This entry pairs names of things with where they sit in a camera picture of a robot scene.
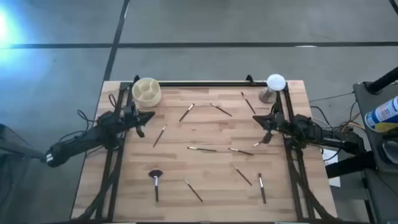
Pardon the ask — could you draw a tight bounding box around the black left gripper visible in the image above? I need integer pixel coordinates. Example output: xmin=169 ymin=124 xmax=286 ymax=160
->
xmin=123 ymin=105 xmax=155 ymax=127

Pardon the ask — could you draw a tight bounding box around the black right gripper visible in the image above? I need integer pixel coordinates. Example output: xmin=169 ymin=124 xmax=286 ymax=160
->
xmin=252 ymin=112 xmax=286 ymax=131

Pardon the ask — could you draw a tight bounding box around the thick silver-ferrule makeup brush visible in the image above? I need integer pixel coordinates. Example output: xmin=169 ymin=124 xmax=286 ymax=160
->
xmin=257 ymin=172 xmax=267 ymax=205

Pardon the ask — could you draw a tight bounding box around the black fan makeup brush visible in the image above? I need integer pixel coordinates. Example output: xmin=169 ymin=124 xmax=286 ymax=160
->
xmin=148 ymin=169 xmax=164 ymax=203

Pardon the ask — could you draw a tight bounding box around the dark blue pen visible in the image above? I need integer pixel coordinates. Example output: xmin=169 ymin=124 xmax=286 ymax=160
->
xmin=183 ymin=178 xmax=204 ymax=203

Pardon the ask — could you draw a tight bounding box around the cream round divided container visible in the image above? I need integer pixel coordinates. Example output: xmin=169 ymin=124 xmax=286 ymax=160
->
xmin=131 ymin=77 xmax=162 ymax=108

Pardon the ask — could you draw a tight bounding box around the white mushroom lamp metal base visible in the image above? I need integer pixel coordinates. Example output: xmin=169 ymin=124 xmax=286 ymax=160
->
xmin=259 ymin=73 xmax=287 ymax=104

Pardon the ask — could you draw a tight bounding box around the white blue labelled canister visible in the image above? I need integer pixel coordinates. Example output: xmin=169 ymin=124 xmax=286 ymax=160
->
xmin=364 ymin=95 xmax=398 ymax=133

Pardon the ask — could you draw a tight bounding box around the black cylindrical pole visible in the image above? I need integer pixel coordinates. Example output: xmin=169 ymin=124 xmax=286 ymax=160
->
xmin=366 ymin=66 xmax=398 ymax=95

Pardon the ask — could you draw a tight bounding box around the grey round bowl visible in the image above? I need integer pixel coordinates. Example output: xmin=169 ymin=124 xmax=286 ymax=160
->
xmin=381 ymin=139 xmax=398 ymax=166

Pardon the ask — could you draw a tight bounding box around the grey side cart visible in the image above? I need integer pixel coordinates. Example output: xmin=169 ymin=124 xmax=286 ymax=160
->
xmin=353 ymin=80 xmax=398 ymax=224

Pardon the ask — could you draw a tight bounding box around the dark grey stand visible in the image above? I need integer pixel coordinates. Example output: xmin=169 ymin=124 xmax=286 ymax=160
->
xmin=0 ymin=123 xmax=47 ymax=224

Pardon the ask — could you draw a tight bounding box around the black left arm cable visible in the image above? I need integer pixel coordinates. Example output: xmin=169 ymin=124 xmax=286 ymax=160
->
xmin=57 ymin=93 xmax=118 ymax=147

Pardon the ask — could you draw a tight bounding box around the black aluminium table frame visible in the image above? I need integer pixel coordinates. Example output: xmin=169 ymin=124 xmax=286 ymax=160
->
xmin=76 ymin=74 xmax=338 ymax=224

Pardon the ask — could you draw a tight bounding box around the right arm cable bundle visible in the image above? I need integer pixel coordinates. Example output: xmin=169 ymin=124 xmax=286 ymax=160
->
xmin=309 ymin=91 xmax=366 ymax=147

